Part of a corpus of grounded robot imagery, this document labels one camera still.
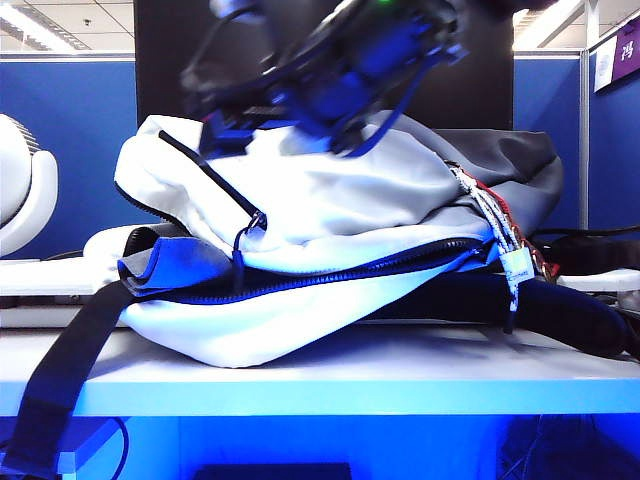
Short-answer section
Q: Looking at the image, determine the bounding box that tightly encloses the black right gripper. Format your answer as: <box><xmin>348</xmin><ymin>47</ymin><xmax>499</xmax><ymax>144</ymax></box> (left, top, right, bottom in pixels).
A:
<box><xmin>198</xmin><ymin>0</ymin><xmax>472</xmax><ymax>157</ymax></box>

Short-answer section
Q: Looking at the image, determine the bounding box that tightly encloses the white and gray backpack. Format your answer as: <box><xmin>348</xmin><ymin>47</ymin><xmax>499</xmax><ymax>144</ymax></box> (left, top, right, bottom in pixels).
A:
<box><xmin>0</xmin><ymin>112</ymin><xmax>632</xmax><ymax>477</ymax></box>

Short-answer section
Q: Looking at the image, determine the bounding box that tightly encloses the blue back partition panel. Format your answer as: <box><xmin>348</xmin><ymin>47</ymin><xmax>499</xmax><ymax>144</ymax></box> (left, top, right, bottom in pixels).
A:
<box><xmin>0</xmin><ymin>53</ymin><xmax>584</xmax><ymax>261</ymax></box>

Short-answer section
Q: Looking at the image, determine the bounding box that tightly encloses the black monitor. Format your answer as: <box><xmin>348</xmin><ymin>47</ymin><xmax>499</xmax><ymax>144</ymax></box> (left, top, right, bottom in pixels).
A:
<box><xmin>133</xmin><ymin>0</ymin><xmax>515</xmax><ymax>132</ymax></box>

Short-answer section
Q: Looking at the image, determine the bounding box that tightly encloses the ceiling light panel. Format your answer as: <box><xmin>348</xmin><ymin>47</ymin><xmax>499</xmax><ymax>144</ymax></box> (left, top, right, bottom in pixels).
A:
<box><xmin>513</xmin><ymin>0</ymin><xmax>589</xmax><ymax>50</ymax></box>
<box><xmin>0</xmin><ymin>12</ymin><xmax>94</xmax><ymax>52</ymax></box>

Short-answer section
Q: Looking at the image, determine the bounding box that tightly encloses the white desk fan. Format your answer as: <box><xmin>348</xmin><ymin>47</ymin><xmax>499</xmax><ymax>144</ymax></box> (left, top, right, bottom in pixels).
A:
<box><xmin>0</xmin><ymin>113</ymin><xmax>60</xmax><ymax>260</ymax></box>

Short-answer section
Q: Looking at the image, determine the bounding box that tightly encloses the white low shelf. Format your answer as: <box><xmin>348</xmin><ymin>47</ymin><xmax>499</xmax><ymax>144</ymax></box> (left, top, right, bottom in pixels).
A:
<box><xmin>0</xmin><ymin>258</ymin><xmax>126</xmax><ymax>329</ymax></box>

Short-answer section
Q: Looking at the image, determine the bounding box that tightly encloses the white under-desk tray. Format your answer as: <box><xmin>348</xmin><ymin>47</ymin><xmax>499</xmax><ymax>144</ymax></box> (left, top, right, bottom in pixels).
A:
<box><xmin>55</xmin><ymin>417</ymin><xmax>124</xmax><ymax>475</ymax></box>

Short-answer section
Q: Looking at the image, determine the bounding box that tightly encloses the white paper notice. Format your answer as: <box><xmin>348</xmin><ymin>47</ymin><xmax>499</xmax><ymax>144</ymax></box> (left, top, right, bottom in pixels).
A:
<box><xmin>593</xmin><ymin>37</ymin><xmax>619</xmax><ymax>94</ymax></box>

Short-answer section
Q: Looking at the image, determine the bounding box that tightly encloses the black bulky item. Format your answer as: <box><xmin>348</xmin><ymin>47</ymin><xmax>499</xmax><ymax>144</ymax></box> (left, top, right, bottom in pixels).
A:
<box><xmin>527</xmin><ymin>234</ymin><xmax>640</xmax><ymax>277</ymax></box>

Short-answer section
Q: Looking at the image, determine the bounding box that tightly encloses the blue side partition panel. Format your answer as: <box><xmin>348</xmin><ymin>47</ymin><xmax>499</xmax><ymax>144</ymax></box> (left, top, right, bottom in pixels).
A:
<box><xmin>588</xmin><ymin>34</ymin><xmax>640</xmax><ymax>242</ymax></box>

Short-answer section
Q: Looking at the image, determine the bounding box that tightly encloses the dark gripper cable loop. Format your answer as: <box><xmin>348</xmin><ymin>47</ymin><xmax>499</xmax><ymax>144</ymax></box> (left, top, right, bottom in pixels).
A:
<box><xmin>332</xmin><ymin>64</ymin><xmax>426</xmax><ymax>160</ymax></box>

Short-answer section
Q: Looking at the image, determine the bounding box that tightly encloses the silver partition post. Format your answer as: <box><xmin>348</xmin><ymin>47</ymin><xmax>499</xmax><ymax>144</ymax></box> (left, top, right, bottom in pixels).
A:
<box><xmin>579</xmin><ymin>48</ymin><xmax>592</xmax><ymax>231</ymax></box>

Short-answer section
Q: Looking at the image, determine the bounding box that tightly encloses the black under-desk cable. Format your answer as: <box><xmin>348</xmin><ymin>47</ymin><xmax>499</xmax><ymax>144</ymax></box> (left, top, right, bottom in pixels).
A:
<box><xmin>97</xmin><ymin>414</ymin><xmax>132</xmax><ymax>480</ymax></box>

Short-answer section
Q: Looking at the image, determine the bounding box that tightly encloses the black desk cable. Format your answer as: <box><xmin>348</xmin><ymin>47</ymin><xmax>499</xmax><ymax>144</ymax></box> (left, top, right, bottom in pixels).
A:
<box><xmin>537</xmin><ymin>224</ymin><xmax>640</xmax><ymax>240</ymax></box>

